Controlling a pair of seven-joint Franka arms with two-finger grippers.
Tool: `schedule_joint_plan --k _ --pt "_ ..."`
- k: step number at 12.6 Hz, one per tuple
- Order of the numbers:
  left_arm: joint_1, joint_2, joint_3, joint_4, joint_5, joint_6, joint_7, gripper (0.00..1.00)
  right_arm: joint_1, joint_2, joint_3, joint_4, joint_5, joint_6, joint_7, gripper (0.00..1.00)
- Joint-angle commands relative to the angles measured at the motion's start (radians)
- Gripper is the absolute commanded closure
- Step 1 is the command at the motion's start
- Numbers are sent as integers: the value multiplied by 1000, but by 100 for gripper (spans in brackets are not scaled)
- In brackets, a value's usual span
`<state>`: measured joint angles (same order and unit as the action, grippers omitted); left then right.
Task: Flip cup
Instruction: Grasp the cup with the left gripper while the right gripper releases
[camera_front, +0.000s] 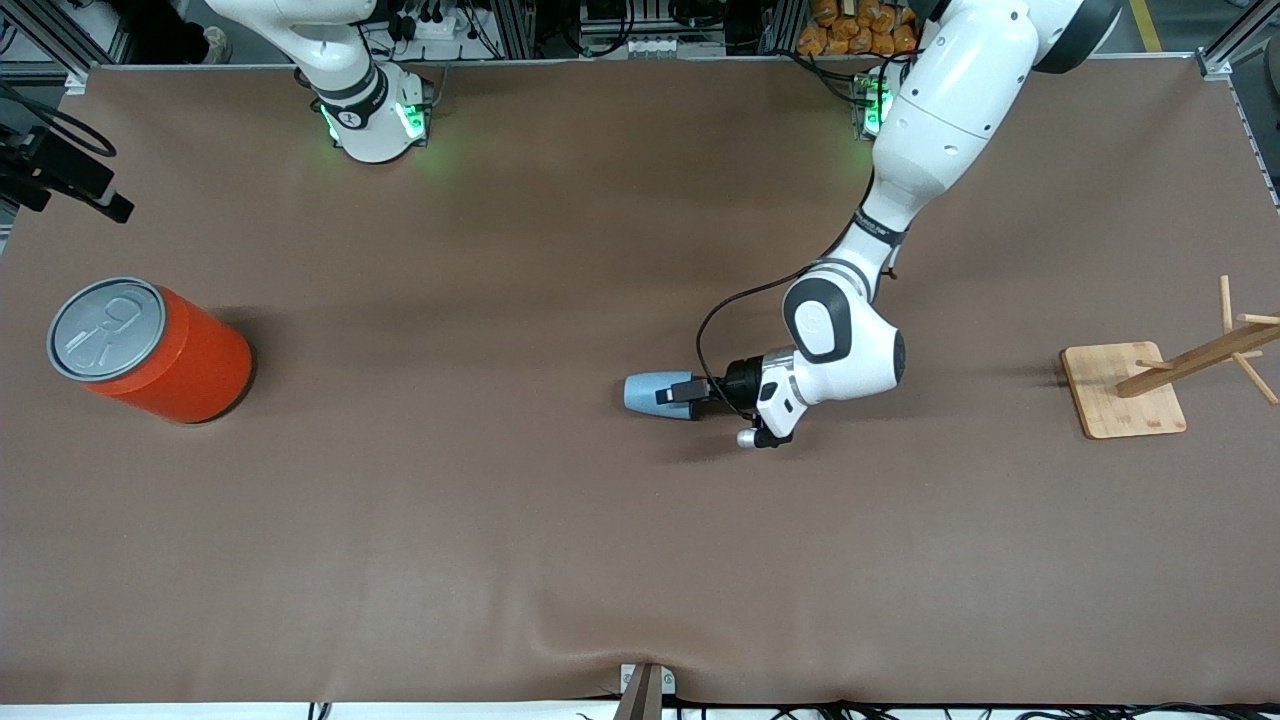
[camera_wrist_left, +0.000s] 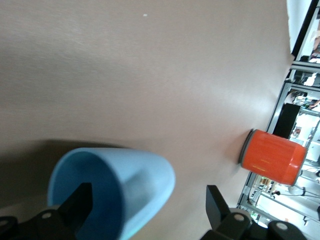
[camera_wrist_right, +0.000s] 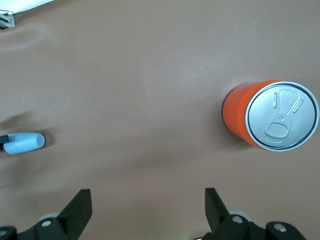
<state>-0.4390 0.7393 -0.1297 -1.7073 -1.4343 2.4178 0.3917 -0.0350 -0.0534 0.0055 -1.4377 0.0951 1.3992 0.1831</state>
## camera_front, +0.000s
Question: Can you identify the light blue plastic cup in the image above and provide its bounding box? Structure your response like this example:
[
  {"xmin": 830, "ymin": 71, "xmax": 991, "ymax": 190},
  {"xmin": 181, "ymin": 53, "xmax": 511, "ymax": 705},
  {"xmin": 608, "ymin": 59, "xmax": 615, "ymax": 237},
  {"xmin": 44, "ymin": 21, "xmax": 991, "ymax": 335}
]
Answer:
[{"xmin": 624, "ymin": 371, "xmax": 701, "ymax": 421}]

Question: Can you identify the wooden cup rack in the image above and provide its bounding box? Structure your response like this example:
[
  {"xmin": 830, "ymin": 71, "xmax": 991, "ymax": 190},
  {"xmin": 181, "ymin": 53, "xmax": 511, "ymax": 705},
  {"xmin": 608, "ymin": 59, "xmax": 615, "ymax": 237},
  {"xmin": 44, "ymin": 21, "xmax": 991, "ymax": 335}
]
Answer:
[{"xmin": 1060, "ymin": 275, "xmax": 1280, "ymax": 440}]

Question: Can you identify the brown table cover mat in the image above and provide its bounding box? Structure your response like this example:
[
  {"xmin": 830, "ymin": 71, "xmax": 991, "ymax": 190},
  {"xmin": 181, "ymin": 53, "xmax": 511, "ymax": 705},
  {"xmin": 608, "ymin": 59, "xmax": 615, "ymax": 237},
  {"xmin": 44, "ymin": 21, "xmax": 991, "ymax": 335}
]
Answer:
[{"xmin": 0, "ymin": 55, "xmax": 1280, "ymax": 706}]

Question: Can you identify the orange can with grey lid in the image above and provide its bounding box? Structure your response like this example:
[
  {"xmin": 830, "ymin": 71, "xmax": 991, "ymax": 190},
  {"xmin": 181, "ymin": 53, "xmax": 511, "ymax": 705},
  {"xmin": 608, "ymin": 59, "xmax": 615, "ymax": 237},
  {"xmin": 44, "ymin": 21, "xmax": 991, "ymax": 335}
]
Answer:
[{"xmin": 47, "ymin": 277, "xmax": 254, "ymax": 425}]

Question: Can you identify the white power strip with plugs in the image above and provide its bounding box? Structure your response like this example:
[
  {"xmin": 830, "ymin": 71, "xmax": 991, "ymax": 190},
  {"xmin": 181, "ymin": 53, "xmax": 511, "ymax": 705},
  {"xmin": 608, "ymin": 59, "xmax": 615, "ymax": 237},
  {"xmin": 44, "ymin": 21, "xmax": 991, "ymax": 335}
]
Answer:
[{"xmin": 385, "ymin": 0, "xmax": 476, "ymax": 43}]

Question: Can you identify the orange snack bags pile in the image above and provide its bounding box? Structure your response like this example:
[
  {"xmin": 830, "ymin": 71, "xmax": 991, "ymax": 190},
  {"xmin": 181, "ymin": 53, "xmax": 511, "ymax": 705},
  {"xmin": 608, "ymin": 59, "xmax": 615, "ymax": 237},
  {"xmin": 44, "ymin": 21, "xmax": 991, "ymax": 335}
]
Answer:
[{"xmin": 797, "ymin": 0, "xmax": 919, "ymax": 58}]

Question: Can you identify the black electronics box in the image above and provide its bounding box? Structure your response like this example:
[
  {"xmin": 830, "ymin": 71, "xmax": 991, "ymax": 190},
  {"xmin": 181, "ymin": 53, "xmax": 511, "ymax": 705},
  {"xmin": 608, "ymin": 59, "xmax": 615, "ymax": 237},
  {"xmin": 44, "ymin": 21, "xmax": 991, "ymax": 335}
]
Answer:
[{"xmin": 580, "ymin": 0, "xmax": 666, "ymax": 31}]

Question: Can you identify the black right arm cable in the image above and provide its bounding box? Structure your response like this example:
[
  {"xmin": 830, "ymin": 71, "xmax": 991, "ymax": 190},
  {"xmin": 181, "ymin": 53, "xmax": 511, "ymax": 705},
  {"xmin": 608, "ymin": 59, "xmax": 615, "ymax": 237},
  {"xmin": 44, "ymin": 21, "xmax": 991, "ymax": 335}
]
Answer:
[{"xmin": 0, "ymin": 80, "xmax": 116, "ymax": 158}]

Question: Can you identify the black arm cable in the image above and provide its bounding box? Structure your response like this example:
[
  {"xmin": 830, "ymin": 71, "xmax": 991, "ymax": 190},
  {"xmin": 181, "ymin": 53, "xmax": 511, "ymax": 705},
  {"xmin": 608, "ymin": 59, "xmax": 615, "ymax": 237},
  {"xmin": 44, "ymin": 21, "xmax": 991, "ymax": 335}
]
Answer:
[
  {"xmin": 0, "ymin": 80, "xmax": 116, "ymax": 158},
  {"xmin": 696, "ymin": 255, "xmax": 901, "ymax": 401}
]

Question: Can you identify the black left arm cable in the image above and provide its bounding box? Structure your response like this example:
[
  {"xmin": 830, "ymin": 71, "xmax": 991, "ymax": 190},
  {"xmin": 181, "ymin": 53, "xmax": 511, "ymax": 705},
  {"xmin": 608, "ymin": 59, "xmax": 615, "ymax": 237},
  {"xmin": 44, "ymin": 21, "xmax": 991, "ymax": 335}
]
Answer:
[{"xmin": 696, "ymin": 255, "xmax": 901, "ymax": 401}]

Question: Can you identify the aluminium frame profile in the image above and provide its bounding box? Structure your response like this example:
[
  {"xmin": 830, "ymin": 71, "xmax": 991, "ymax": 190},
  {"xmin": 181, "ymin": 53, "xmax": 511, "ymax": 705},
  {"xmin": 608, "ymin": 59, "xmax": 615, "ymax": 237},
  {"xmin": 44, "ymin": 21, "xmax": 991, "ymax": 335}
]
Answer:
[
  {"xmin": 490, "ymin": 0, "xmax": 541, "ymax": 59},
  {"xmin": 0, "ymin": 0, "xmax": 151, "ymax": 71},
  {"xmin": 1198, "ymin": 0, "xmax": 1280, "ymax": 81}
]

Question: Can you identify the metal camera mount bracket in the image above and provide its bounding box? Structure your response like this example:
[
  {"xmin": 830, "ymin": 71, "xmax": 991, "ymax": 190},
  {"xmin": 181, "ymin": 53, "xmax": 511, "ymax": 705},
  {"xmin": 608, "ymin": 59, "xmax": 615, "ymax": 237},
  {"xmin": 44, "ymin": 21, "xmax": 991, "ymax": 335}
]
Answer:
[{"xmin": 612, "ymin": 662, "xmax": 677, "ymax": 720}]

